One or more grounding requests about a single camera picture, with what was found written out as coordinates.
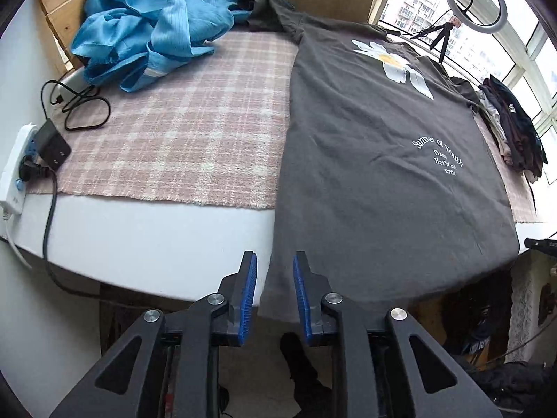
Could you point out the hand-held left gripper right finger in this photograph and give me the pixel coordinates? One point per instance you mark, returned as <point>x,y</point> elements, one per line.
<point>301,300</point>

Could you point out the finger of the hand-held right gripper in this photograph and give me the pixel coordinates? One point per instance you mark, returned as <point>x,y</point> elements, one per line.
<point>541,246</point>

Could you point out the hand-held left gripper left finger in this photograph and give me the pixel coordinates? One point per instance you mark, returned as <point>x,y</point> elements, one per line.
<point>247,300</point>

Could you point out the dark grey daisy print t-shirt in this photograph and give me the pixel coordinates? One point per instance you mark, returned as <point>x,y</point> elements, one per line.
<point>370,161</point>

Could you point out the stack of folded dark clothes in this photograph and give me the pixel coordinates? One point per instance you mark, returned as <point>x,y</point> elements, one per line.
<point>513,126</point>

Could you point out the white lace cloth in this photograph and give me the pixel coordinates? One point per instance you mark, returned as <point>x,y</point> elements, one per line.
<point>524,309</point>

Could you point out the person's black jacket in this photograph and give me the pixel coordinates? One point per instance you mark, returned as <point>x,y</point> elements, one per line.
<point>513,387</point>

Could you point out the pink plaid blanket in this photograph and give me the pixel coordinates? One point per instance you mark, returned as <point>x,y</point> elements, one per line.
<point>174,139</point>

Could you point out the black power adapter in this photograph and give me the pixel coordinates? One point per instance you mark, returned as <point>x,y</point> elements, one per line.
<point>52,143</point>

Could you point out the white power strip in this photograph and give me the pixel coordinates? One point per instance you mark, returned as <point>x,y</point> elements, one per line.
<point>13,174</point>

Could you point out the window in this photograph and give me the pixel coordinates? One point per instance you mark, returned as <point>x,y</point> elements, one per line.
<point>413,4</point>

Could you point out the blue satin cloth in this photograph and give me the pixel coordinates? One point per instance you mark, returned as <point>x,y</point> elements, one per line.
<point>139,30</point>

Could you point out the wooden board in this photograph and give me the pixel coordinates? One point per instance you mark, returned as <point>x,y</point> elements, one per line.
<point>61,13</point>

